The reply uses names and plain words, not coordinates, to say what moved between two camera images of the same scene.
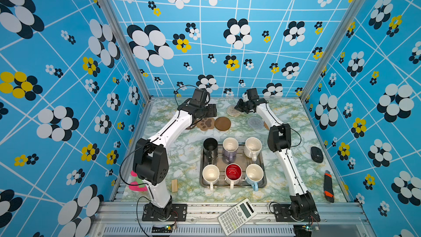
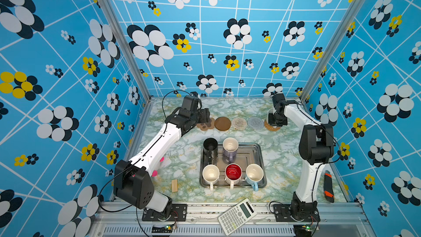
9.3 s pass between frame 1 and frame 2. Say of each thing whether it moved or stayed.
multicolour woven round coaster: moved
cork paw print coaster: stayed
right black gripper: moved
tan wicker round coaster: stayed
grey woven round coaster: stayed
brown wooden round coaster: stayed
